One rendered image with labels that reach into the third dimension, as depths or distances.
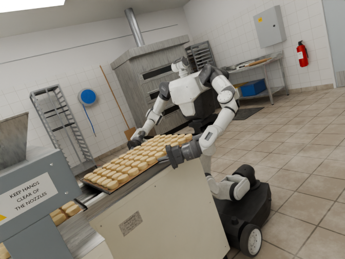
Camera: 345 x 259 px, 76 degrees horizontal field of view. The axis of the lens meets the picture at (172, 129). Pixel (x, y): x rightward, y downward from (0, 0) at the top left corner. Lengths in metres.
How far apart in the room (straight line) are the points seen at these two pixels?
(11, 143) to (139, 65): 4.23
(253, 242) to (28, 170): 1.42
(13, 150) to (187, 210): 0.89
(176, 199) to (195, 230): 0.25
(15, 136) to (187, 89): 0.96
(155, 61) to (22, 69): 2.68
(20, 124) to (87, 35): 5.08
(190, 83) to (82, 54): 4.43
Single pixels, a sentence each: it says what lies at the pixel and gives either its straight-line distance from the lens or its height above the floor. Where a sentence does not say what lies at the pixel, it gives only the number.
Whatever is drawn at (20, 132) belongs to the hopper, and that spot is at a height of 1.27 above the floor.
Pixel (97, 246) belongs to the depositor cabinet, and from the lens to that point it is 0.87.
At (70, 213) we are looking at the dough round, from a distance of 1.00.
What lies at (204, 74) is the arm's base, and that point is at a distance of 1.39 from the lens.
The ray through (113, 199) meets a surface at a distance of 1.07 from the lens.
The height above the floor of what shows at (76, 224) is 0.88.
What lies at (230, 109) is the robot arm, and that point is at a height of 1.02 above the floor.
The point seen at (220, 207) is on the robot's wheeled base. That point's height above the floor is 0.17.
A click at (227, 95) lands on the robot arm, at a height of 1.09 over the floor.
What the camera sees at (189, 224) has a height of 0.47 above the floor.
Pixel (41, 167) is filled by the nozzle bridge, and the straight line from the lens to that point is 0.75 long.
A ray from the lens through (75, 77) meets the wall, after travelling 5.50.
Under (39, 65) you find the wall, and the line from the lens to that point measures 5.48.
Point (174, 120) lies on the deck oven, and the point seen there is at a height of 0.29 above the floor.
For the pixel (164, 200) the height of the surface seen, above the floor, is 0.70.
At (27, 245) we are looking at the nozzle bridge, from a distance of 0.80.
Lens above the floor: 1.28
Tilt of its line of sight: 13 degrees down
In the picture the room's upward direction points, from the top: 20 degrees counter-clockwise
